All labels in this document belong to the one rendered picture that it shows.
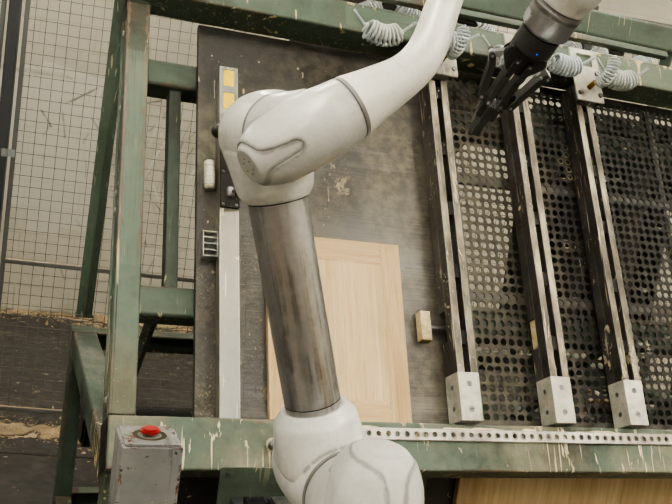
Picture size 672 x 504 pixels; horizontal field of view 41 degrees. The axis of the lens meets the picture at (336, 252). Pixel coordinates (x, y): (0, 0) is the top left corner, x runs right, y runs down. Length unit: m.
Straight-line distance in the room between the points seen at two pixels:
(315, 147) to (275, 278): 0.29
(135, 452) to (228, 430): 0.34
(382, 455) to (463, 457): 0.88
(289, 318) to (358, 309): 0.82
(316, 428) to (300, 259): 0.29
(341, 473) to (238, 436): 0.69
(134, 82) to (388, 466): 1.32
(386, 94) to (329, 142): 0.12
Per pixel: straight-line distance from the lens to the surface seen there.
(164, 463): 1.81
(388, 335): 2.31
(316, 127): 1.27
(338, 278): 2.31
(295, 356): 1.51
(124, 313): 2.09
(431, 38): 1.40
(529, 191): 2.64
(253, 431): 2.09
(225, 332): 2.14
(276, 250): 1.46
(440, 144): 2.55
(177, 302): 2.22
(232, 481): 2.07
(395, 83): 1.34
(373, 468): 1.40
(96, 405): 2.46
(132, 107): 2.32
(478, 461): 2.31
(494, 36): 2.83
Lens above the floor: 1.54
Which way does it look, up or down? 6 degrees down
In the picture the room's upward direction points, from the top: 8 degrees clockwise
